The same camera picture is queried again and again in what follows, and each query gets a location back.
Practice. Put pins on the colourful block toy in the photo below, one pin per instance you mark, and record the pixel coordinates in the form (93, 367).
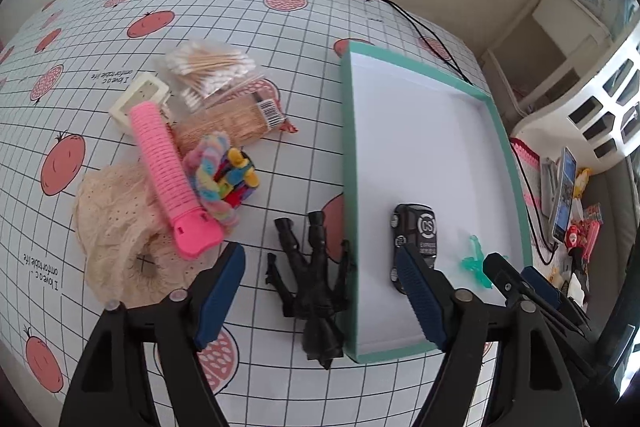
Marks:
(240, 187)

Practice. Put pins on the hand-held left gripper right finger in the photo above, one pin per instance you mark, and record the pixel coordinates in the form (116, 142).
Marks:
(420, 292)

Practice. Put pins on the brown snack packet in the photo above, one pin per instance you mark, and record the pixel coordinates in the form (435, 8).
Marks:
(225, 124)

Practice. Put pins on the grid fruit-print tablecloth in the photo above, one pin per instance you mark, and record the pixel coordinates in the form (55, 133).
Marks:
(300, 107)

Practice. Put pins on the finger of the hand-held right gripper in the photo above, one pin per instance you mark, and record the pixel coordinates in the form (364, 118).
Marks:
(496, 266)
(539, 283)

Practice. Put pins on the black toy car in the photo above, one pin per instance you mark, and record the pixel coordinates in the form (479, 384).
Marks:
(417, 227)

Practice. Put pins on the cream storage rack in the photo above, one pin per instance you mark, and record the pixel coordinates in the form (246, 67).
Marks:
(550, 37)

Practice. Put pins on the yellow toy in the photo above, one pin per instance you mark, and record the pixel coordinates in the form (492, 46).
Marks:
(582, 179)

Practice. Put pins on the white slotted plastic chair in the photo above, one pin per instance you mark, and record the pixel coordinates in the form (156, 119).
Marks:
(575, 107)

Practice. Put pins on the green-rimmed white box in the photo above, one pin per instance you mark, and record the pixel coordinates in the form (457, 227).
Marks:
(425, 132)

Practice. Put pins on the cream rectangular plastic box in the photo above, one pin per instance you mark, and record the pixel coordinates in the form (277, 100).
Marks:
(137, 94)

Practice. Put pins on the bag of cotton swabs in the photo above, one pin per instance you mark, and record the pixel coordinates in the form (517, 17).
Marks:
(210, 67)

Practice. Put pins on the black toy figure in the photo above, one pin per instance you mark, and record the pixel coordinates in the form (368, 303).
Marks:
(315, 277)

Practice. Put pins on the pastel rainbow scrunchie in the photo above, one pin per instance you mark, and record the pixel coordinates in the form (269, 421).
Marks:
(205, 162)

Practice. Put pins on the smartphone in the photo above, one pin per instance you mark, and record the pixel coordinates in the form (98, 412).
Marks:
(562, 197)

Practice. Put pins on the clear green plastic toy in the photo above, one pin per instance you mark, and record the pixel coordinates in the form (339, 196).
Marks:
(472, 262)

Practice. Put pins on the grey phone stand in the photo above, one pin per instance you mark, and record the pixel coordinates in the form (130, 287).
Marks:
(547, 187)

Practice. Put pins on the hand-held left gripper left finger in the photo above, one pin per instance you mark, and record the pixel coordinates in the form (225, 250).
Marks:
(220, 292)

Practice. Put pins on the pink and white crochet mat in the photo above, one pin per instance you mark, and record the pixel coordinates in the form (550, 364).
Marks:
(535, 232)

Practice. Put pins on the grey fabric seat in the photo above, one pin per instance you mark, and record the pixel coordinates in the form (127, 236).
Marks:
(615, 187)

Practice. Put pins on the red snack packet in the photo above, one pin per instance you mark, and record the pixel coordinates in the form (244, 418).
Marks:
(582, 227)

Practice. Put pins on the pink hair roller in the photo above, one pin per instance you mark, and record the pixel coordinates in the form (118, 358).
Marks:
(160, 157)

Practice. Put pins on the beige lace cloth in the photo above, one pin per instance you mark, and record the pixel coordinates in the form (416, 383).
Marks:
(110, 217)

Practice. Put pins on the white tissue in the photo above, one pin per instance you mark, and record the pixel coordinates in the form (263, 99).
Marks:
(577, 289)

